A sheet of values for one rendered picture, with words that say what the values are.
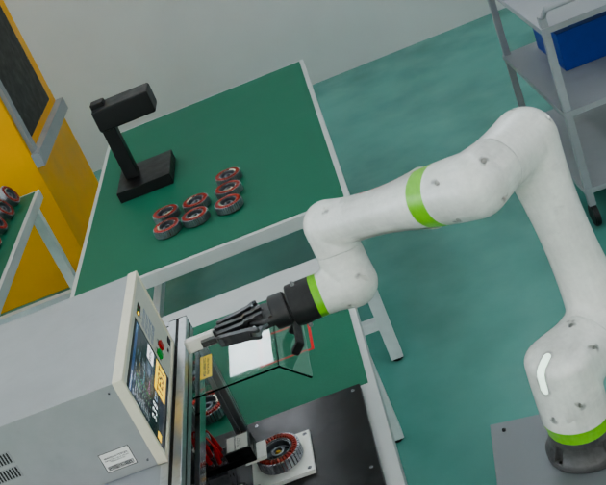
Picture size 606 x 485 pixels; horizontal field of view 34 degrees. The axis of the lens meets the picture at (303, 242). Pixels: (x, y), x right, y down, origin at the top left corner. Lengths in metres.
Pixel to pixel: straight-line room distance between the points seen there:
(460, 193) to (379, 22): 5.57
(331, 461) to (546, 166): 0.88
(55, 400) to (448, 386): 2.05
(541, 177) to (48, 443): 1.03
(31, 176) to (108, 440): 3.74
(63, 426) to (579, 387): 0.95
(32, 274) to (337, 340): 3.31
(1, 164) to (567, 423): 4.14
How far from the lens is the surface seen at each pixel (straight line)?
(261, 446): 2.34
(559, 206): 1.86
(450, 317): 4.03
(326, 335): 2.77
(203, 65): 7.19
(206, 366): 2.26
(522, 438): 2.09
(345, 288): 2.03
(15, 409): 1.95
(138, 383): 1.93
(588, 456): 1.97
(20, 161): 5.53
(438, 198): 1.73
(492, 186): 1.69
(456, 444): 3.43
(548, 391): 1.87
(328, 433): 2.39
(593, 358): 1.88
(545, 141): 1.81
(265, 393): 2.66
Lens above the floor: 2.18
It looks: 26 degrees down
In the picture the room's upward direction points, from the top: 23 degrees counter-clockwise
